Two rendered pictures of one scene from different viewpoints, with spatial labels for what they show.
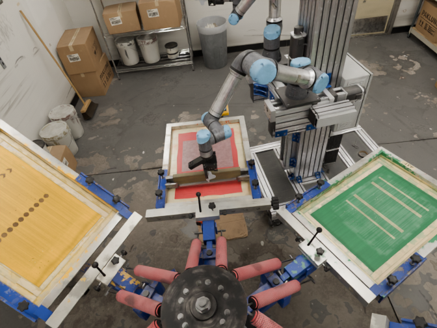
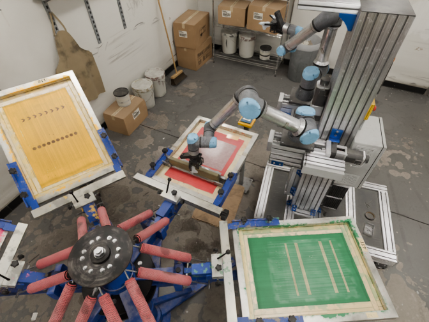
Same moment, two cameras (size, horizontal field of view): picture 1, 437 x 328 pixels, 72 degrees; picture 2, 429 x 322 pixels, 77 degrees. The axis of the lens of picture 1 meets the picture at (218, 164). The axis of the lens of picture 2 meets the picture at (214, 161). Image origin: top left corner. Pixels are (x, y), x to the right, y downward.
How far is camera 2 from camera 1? 0.64 m
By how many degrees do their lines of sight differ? 17
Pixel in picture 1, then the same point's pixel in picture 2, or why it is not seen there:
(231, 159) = (223, 164)
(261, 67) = (246, 105)
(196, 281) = (108, 236)
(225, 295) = (116, 255)
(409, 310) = not seen: outside the picture
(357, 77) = (369, 144)
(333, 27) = (353, 91)
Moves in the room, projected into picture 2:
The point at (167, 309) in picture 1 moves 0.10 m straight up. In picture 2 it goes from (81, 243) to (73, 233)
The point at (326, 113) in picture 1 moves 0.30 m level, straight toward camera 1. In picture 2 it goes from (314, 164) to (285, 188)
